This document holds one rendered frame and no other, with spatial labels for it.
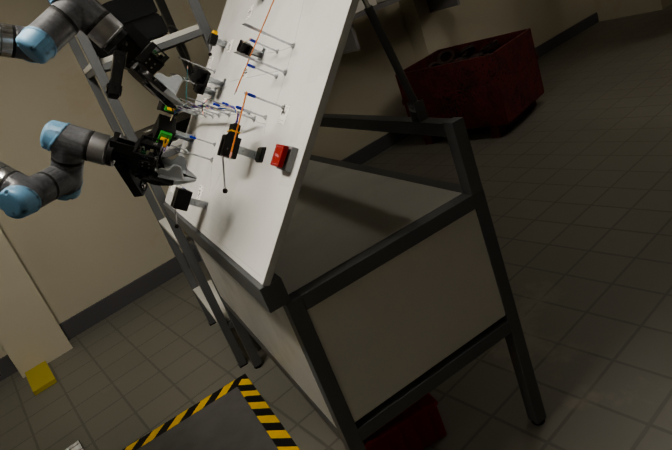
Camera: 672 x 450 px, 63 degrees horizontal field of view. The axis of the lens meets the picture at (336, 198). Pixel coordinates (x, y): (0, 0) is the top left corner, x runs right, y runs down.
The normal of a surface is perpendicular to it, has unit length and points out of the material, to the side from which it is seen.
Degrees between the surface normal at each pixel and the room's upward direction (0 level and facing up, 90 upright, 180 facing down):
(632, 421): 0
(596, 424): 0
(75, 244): 90
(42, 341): 90
